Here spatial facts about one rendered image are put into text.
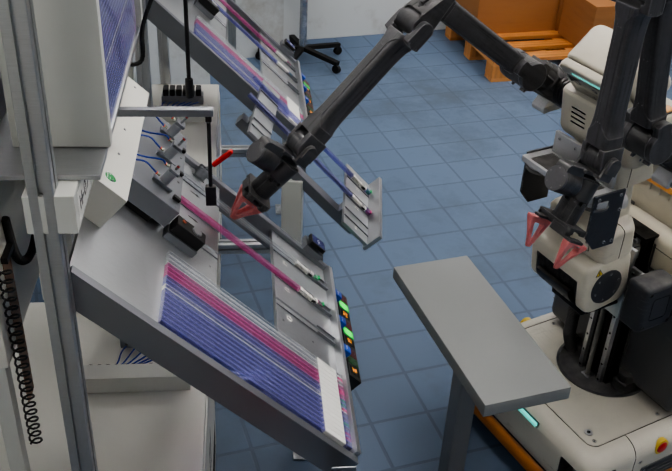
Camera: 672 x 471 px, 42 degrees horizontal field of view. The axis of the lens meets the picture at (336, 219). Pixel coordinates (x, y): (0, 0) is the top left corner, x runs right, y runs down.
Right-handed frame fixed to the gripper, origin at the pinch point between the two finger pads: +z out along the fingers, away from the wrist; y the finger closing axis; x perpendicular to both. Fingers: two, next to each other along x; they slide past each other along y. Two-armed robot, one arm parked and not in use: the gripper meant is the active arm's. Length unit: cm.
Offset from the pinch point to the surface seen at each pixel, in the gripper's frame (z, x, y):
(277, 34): 41, 72, -344
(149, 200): -3.5, -26.3, 28.1
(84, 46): -29, -59, 50
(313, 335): 0.7, 25.7, 24.7
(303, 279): 0.6, 24.2, 3.8
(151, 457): 37, 10, 46
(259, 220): 0.6, 9.3, -8.1
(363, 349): 38, 98, -60
